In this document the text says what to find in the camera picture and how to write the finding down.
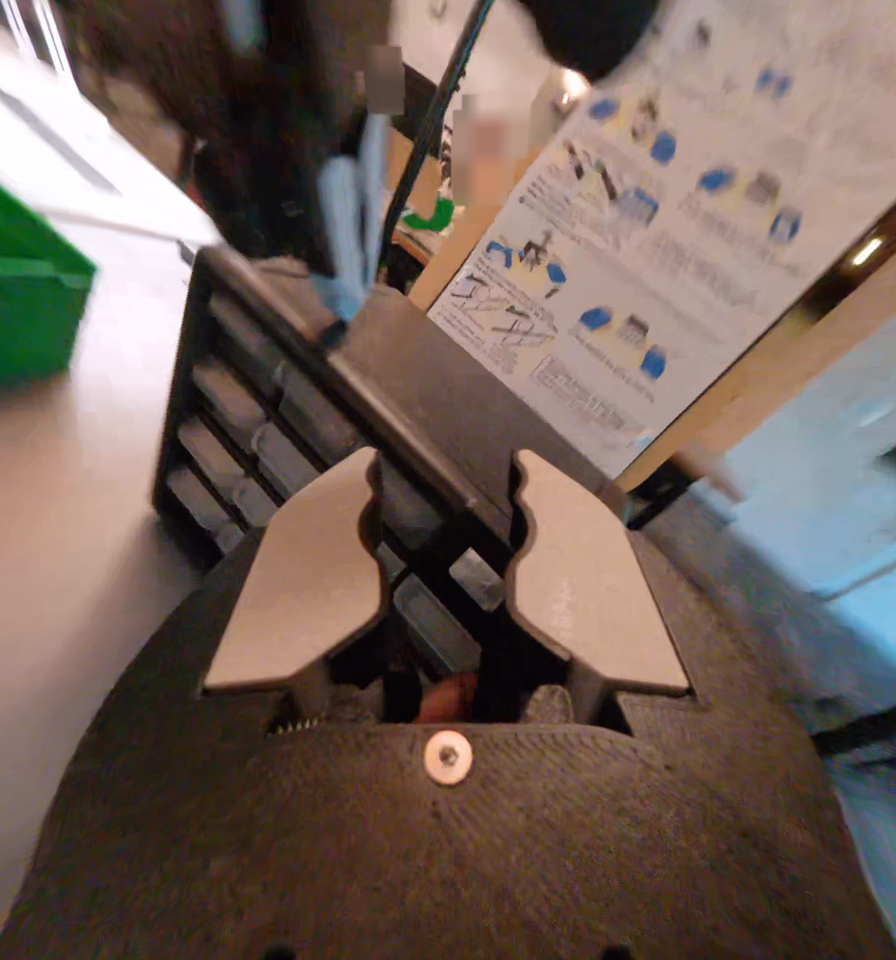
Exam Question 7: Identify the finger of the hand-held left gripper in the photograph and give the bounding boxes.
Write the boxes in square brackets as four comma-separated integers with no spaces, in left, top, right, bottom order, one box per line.
[316,153,370,324]
[354,112,392,294]

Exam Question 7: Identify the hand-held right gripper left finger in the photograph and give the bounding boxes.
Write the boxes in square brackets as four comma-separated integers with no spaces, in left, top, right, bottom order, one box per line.
[204,447,390,717]

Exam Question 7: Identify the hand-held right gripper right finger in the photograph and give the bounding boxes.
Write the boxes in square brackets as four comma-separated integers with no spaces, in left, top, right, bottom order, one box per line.
[505,448,692,726]

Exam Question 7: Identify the black drawer cabinet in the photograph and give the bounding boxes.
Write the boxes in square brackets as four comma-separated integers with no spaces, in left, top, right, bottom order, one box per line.
[151,246,632,721]

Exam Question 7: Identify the set of clear cabinet drawers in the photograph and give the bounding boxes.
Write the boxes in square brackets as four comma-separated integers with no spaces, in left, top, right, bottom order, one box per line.
[166,296,509,676]

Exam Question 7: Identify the person's right hand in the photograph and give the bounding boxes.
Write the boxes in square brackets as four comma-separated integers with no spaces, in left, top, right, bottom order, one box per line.
[416,673,480,725]

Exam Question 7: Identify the small green object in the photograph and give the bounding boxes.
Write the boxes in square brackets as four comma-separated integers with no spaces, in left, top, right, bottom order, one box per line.
[403,196,456,232]

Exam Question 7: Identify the black rounded object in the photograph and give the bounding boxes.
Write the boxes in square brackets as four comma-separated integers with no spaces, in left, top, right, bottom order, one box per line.
[519,0,662,80]

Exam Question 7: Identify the green plastic bin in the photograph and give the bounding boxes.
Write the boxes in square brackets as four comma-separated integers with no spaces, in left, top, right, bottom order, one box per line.
[0,161,98,387]

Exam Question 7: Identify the printed instruction poster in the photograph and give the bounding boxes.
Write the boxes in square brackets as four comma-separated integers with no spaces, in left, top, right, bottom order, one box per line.
[427,0,896,481]

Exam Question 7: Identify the wooden board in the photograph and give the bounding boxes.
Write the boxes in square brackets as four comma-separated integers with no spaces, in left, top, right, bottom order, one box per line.
[410,172,896,492]

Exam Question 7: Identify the black cable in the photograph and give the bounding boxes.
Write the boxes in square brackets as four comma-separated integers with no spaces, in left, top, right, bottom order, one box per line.
[376,0,497,286]

